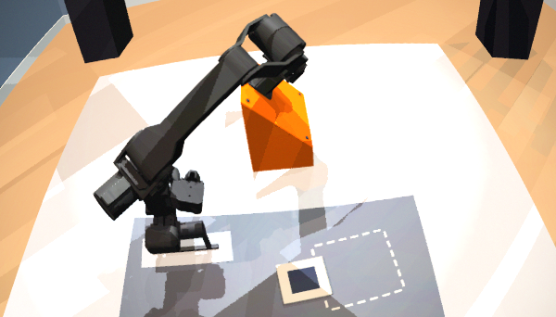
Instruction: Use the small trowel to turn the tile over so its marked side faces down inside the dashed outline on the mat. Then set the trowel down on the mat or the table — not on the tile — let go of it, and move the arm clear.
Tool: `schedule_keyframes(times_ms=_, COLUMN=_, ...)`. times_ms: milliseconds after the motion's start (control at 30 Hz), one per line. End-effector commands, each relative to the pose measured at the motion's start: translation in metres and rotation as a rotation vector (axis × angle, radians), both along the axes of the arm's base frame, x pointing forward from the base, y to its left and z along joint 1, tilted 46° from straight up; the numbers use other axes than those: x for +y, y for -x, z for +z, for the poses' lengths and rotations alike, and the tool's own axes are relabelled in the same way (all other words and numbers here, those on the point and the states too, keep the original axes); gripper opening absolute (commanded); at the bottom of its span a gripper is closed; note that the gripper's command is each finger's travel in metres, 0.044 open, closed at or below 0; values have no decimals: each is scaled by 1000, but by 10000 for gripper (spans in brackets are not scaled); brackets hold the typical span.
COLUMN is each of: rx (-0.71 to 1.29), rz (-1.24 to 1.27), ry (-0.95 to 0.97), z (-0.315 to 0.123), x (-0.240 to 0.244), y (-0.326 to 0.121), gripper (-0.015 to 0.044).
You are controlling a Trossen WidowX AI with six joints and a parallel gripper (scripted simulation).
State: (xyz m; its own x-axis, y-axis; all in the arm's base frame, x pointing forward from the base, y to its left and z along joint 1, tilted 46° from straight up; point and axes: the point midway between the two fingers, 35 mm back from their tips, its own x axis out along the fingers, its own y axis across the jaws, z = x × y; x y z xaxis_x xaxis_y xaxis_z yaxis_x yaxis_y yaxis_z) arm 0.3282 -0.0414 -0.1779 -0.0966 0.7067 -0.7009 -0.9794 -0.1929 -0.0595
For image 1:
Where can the white square tile with grey-blue centre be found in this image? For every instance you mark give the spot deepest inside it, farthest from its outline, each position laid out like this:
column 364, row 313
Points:
column 303, row 280

